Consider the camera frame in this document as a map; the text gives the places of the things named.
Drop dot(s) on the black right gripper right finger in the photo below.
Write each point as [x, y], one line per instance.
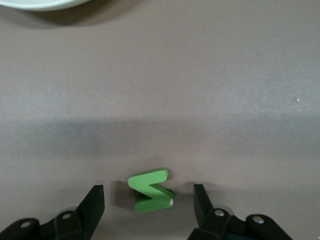
[203, 210]

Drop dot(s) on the beige round plate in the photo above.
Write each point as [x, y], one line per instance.
[37, 3]

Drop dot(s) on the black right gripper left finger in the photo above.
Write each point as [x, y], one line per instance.
[92, 207]

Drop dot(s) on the green uppercase letter M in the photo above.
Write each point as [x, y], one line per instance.
[145, 183]

